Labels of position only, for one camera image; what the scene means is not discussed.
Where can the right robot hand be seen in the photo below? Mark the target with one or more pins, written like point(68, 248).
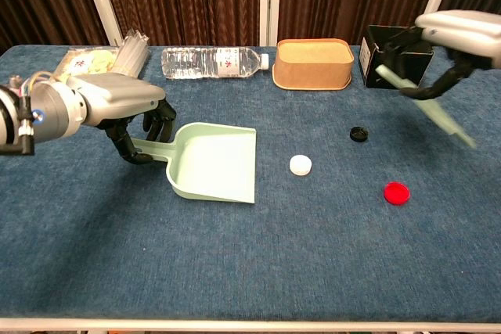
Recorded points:
point(462, 31)

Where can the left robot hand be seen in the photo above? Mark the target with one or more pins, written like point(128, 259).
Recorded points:
point(117, 95)

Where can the light green hand brush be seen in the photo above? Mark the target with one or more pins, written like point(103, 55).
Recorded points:
point(438, 113)

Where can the light green plastic dustpan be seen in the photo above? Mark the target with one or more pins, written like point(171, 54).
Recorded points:
point(215, 162)

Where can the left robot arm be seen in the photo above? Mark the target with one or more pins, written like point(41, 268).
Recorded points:
point(47, 115)

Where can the black cardboard box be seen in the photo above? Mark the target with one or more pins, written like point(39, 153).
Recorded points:
point(377, 52)

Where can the clear plastic water bottle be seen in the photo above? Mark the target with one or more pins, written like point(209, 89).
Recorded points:
point(203, 62)

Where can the black bottle cap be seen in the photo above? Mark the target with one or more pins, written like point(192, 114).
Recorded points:
point(359, 133)

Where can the upside-down brown paper bowl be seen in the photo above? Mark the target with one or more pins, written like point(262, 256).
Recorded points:
point(311, 70)

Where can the red bottle cap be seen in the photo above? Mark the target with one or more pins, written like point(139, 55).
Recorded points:
point(397, 192)

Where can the white bottle cap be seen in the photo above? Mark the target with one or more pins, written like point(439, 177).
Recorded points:
point(301, 164)

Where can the bundle of clear wrapped straws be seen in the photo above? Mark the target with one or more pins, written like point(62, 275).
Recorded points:
point(131, 56)

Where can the bag of yellow snacks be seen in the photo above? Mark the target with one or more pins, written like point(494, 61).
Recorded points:
point(88, 62)

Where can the blue table cloth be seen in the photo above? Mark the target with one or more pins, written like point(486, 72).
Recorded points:
point(235, 252)

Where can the white upright frame post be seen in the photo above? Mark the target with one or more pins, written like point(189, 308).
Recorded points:
point(270, 1)

